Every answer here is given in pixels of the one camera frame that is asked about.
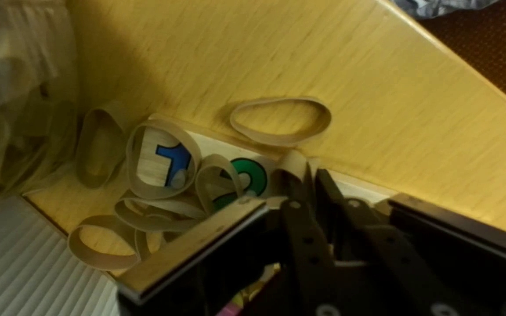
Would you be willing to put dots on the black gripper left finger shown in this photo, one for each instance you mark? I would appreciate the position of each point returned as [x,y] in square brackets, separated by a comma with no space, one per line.
[307,246]

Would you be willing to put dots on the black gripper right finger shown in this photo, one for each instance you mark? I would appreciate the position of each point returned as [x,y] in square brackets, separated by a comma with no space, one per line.
[376,264]

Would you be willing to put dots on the large oval tan rubber band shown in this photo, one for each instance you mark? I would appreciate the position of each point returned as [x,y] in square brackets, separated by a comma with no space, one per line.
[321,120]

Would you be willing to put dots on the clear plastic bag of bands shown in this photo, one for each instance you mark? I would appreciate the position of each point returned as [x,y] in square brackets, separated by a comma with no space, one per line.
[12,99]

